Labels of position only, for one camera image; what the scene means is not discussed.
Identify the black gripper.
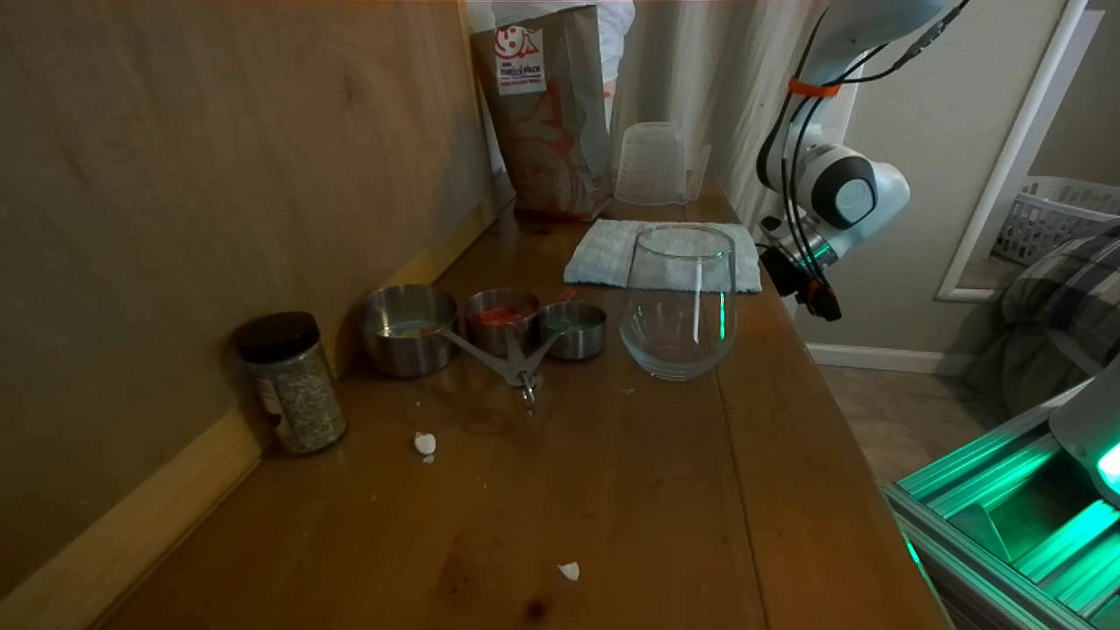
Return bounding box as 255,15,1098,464
758,222,847,324

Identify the light blue cloth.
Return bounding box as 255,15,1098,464
560,216,766,296

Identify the clear stemless wine glass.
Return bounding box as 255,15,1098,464
615,223,739,384

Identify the clear plastic measuring jug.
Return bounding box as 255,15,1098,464
612,120,717,212

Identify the grey plaid blanket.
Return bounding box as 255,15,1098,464
961,223,1120,414

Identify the white lattice basket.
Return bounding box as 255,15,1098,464
991,171,1120,274

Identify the white framed mirror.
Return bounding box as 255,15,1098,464
936,0,1120,306

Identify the small steel measuring cup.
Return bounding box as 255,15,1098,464
523,296,611,398

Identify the medium steel measuring cup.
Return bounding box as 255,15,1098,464
461,287,545,387

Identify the brown paper bag red print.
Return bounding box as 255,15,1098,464
465,0,641,223

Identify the large steel measuring cup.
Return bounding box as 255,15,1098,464
362,280,545,406

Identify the glass spice jar dark lid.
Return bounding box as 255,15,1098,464
229,308,350,457

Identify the green lit aluminium frame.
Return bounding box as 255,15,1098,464
882,398,1120,630

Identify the white angled mount plate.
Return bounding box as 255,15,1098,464
1047,357,1120,509

